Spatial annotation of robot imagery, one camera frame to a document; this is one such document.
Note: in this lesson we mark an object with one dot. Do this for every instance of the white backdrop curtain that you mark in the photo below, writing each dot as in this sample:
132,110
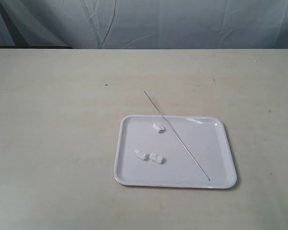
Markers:
144,24

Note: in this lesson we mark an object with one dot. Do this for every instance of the white foam piece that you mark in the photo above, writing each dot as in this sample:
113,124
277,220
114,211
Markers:
156,158
159,128
141,154

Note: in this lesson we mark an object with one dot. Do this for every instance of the white rectangular tray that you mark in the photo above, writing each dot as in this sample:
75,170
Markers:
205,137

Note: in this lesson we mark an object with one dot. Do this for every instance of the thin metal skewer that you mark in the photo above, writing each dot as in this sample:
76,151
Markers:
177,136

